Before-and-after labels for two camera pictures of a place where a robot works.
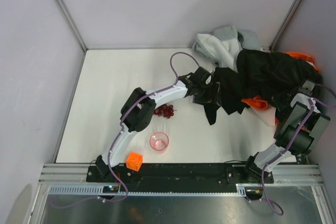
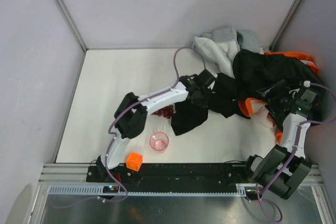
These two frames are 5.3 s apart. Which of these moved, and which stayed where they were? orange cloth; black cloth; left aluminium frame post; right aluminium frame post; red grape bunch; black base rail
Moved: orange cloth; black cloth
Stayed: red grape bunch; left aluminium frame post; black base rail; right aluminium frame post
